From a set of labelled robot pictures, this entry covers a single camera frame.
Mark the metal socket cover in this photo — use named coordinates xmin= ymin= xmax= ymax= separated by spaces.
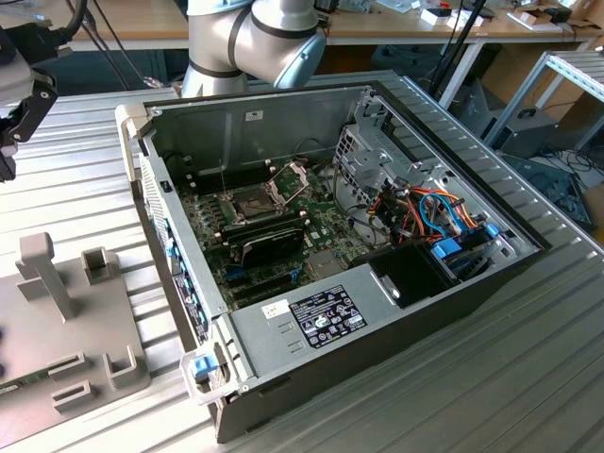
xmin=265 ymin=159 xmax=311 ymax=210

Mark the CPU socket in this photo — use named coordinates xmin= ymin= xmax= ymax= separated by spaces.
xmin=225 ymin=185 xmax=286 ymax=224

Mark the grey parts rack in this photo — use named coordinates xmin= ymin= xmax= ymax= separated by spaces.
xmin=0 ymin=230 xmax=153 ymax=439

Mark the long wooden desk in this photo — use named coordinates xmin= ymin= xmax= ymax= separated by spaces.
xmin=0 ymin=0 xmax=604 ymax=54

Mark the green RAM stick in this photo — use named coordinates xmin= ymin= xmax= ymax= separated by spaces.
xmin=0 ymin=368 xmax=52 ymax=394

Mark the black graphics card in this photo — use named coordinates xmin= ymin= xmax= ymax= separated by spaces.
xmin=232 ymin=226 xmax=307 ymax=269

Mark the black expansion slot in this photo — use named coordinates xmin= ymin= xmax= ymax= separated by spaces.
xmin=230 ymin=281 xmax=298 ymax=309
xmin=228 ymin=271 xmax=294 ymax=297

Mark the grey power supply unit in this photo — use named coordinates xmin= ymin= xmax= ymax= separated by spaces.
xmin=228 ymin=261 xmax=405 ymax=381

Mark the green motherboard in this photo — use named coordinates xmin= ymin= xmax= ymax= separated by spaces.
xmin=176 ymin=158 xmax=395 ymax=313

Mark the silver chipset heatsink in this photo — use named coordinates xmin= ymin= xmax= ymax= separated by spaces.
xmin=307 ymin=249 xmax=344 ymax=280

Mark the metal drive cage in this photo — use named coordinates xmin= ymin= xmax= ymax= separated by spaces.
xmin=332 ymin=86 xmax=454 ymax=211

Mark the open grey PC case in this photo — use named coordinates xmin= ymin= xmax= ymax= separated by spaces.
xmin=115 ymin=78 xmax=554 ymax=445

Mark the clear plastic bag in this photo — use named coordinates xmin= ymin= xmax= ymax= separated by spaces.
xmin=375 ymin=0 xmax=421 ymax=15

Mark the hard disk in blue carrier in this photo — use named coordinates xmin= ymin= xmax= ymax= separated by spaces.
xmin=429 ymin=225 xmax=501 ymax=288

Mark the small white box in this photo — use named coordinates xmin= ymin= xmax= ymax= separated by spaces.
xmin=419 ymin=5 xmax=455 ymax=27

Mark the black tripod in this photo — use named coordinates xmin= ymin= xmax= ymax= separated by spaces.
xmin=427 ymin=0 xmax=490 ymax=98

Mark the brown cardboard sheet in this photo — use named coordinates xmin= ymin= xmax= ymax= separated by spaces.
xmin=480 ymin=44 xmax=539 ymax=95

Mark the dark grey computer tower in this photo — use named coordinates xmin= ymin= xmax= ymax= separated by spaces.
xmin=498 ymin=106 xmax=561 ymax=159

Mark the open cardboard box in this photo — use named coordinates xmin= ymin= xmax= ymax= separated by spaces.
xmin=507 ymin=3 xmax=556 ymax=30

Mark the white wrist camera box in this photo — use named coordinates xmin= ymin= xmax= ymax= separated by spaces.
xmin=0 ymin=56 xmax=59 ymax=143

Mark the beige plastic case handle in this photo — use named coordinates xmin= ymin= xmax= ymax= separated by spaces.
xmin=115 ymin=104 xmax=157 ymax=183

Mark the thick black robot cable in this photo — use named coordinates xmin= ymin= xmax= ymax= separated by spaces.
xmin=8 ymin=0 xmax=90 ymax=62

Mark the cable with plug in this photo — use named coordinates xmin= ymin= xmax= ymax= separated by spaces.
xmin=92 ymin=0 xmax=166 ymax=92

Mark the clear plastic case handle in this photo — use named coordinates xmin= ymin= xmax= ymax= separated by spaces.
xmin=178 ymin=346 xmax=237 ymax=407

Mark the black wire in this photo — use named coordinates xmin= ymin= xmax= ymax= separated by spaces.
xmin=329 ymin=158 xmax=395 ymax=249

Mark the red wire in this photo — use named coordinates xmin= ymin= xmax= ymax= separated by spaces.
xmin=400 ymin=200 xmax=424 ymax=240

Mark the blue wire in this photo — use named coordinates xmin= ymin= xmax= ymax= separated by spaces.
xmin=418 ymin=192 xmax=461 ymax=237

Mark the orange wire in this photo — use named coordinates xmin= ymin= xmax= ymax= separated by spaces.
xmin=408 ymin=187 xmax=480 ymax=226

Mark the aluminium profile frame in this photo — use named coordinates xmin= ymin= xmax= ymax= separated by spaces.
xmin=485 ymin=49 xmax=604 ymax=147

